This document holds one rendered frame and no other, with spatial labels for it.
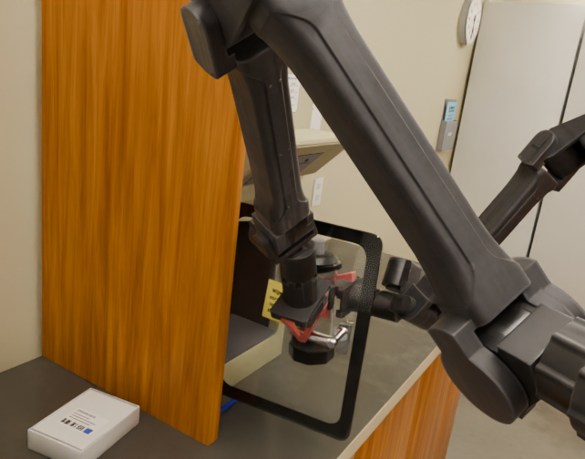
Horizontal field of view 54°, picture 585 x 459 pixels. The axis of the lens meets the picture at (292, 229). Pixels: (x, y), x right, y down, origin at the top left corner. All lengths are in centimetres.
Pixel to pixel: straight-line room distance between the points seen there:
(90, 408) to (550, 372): 90
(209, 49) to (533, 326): 35
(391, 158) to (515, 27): 361
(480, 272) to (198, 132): 62
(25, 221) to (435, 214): 103
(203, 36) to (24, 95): 81
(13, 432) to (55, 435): 11
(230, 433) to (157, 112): 63
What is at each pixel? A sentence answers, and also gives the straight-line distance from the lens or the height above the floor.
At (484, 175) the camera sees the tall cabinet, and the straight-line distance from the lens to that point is 405.
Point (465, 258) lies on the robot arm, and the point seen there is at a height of 151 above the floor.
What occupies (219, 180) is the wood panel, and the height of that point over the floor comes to 144.
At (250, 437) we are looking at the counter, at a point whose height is 94.
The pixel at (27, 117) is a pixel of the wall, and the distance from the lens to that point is 130.
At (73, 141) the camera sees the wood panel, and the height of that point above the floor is 145.
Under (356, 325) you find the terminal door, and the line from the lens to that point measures 100.
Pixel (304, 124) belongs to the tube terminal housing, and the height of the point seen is 152.
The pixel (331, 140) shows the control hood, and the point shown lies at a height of 151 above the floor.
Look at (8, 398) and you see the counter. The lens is 131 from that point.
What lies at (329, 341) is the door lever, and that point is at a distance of 98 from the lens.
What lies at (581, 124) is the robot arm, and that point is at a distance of 110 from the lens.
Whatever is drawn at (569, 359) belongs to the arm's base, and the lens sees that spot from 45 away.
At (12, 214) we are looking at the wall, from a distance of 132.
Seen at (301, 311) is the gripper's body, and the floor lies 127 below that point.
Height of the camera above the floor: 164
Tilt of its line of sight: 16 degrees down
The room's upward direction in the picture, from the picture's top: 7 degrees clockwise
